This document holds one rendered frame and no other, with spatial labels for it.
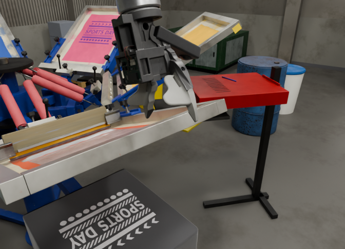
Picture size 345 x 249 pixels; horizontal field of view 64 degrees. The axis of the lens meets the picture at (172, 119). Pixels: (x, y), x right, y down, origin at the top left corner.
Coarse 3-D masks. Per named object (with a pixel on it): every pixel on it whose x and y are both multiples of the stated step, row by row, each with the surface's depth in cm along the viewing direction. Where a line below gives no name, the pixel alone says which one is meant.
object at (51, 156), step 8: (80, 144) 97; (88, 144) 90; (96, 144) 85; (56, 152) 92; (64, 152) 87; (72, 152) 82; (16, 160) 103; (32, 160) 90; (40, 160) 85; (48, 160) 80; (24, 168) 78
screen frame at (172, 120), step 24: (144, 120) 110; (168, 120) 67; (192, 120) 72; (120, 144) 59; (144, 144) 63; (0, 168) 64; (48, 168) 50; (72, 168) 53; (0, 192) 48; (24, 192) 47
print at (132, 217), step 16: (128, 192) 114; (96, 208) 106; (112, 208) 106; (128, 208) 106; (144, 208) 106; (64, 224) 99; (80, 224) 99; (96, 224) 99; (112, 224) 99; (128, 224) 99; (144, 224) 99; (80, 240) 92; (96, 240) 92; (112, 240) 92; (128, 240) 92
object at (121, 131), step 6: (132, 126) 107; (138, 126) 102; (96, 132) 123; (108, 132) 109; (114, 132) 103; (120, 132) 98; (126, 132) 93; (96, 138) 102; (102, 138) 96; (108, 138) 92
